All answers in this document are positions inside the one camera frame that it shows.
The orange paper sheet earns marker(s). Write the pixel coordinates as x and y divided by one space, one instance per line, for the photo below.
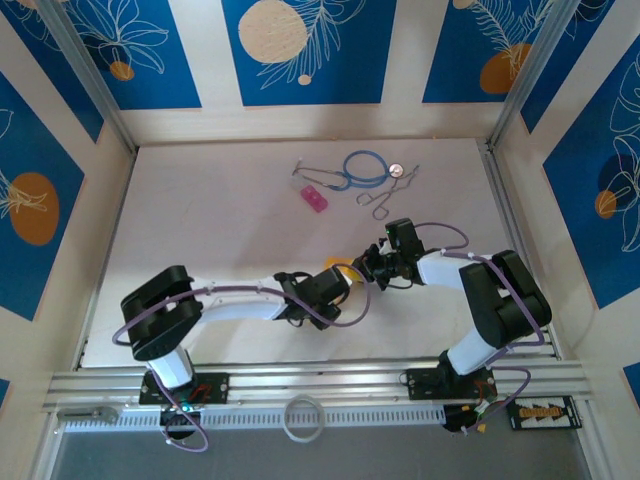
336 261

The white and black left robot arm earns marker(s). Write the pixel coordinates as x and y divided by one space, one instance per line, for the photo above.
240 307

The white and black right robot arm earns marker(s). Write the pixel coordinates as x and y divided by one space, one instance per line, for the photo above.
440 272

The metal surgical forceps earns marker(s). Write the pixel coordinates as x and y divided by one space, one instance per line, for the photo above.
391 192

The pink plastic box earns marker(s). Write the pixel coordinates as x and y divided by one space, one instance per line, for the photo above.
314 198

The blue stethoscope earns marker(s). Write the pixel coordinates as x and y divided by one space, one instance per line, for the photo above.
395 170

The black card with orange arrows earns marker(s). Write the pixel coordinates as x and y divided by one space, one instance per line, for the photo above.
545 412

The aluminium mounting rail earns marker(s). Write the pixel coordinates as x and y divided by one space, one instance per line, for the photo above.
310 382

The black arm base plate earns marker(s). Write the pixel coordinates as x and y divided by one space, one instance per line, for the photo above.
420 385
215 387

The aluminium side rail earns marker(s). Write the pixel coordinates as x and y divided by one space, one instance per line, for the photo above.
500 190
103 272

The grey metal bracket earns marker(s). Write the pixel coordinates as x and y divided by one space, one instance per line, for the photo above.
100 414

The aluminium frame post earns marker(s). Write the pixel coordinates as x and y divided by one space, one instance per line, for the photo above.
90 75
530 75

